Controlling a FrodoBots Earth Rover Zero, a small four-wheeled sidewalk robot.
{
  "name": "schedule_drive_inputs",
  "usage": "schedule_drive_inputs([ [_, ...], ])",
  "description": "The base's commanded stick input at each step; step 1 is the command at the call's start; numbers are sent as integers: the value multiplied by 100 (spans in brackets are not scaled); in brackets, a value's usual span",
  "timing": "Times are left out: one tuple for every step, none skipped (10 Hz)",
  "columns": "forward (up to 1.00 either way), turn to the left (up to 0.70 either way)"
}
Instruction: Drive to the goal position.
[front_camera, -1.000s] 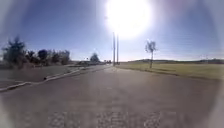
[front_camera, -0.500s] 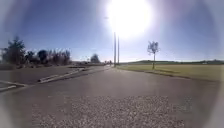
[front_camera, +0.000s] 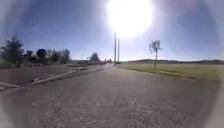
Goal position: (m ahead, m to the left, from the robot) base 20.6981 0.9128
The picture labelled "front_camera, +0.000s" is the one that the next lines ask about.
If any pale kerb strip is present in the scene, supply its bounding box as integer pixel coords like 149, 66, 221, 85
0, 64, 111, 92

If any grey asphalt road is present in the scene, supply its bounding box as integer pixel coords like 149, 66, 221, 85
0, 63, 101, 86

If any grey paved path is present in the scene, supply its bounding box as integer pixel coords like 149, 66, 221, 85
0, 63, 224, 128

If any green grass field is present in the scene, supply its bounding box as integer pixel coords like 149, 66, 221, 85
117, 62, 224, 82

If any small bare tree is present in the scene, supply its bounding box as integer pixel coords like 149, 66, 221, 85
148, 39, 163, 69

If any dark round tree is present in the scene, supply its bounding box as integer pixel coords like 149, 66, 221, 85
89, 52, 101, 63

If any row of dark trees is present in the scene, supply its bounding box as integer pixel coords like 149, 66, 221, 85
0, 36, 72, 69

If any tall pole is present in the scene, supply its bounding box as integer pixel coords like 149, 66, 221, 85
117, 35, 121, 64
113, 31, 118, 66

